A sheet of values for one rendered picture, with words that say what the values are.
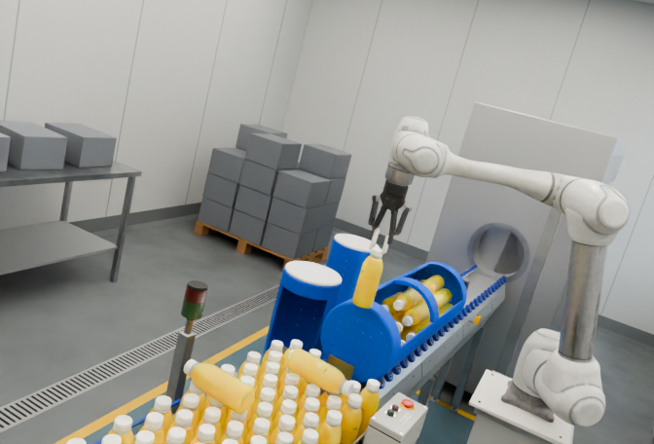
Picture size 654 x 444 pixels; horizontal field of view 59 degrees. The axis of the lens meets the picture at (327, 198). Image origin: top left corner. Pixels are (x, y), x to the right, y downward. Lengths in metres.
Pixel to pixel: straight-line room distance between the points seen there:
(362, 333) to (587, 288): 0.73
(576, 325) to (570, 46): 5.26
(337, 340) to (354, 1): 6.01
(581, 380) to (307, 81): 6.32
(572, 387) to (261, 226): 4.21
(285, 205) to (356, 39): 2.78
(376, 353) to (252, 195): 3.93
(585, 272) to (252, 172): 4.29
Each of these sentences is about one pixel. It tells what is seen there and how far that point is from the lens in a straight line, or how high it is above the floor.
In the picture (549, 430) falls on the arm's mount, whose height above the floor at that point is 1.01.
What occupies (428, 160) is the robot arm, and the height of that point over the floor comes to 1.79.
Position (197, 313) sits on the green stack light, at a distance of 1.80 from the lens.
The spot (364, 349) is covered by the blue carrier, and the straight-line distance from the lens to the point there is 2.06.
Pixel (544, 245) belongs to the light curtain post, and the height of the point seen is 1.37.
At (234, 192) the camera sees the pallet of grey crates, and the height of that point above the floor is 0.57.
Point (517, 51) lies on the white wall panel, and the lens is 7.03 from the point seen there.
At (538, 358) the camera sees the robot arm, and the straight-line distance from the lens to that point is 2.16.
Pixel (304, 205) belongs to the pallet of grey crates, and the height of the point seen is 0.69.
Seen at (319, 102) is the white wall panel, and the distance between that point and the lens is 7.70.
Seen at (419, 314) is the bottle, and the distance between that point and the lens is 2.39.
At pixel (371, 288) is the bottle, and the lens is 1.92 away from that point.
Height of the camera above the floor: 1.96
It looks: 12 degrees down
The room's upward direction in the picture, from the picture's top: 14 degrees clockwise
